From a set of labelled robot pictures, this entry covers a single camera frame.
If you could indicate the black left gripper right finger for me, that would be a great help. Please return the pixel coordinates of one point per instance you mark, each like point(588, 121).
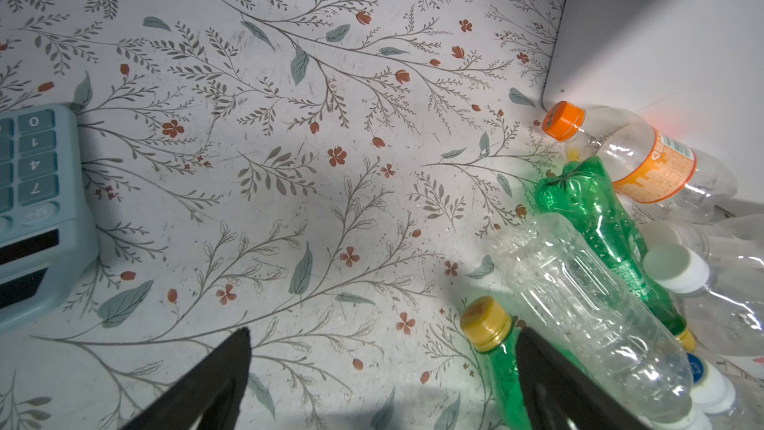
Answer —
point(557, 394)

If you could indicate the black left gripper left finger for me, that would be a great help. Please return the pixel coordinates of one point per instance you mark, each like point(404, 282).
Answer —
point(209, 396)

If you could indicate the large clear bottle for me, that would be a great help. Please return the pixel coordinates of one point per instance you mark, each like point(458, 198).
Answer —
point(568, 295)

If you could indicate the green soda bottle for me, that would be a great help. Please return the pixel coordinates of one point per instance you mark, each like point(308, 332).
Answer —
point(585, 195)
point(493, 333)

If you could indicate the red white carton label bottle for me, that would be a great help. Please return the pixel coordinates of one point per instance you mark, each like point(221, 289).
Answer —
point(716, 273)

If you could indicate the orange label orange cap bottle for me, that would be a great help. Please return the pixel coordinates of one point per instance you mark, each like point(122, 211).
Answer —
point(669, 180)

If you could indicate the white trash bin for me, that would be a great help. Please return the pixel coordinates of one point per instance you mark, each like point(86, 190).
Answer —
point(694, 68)

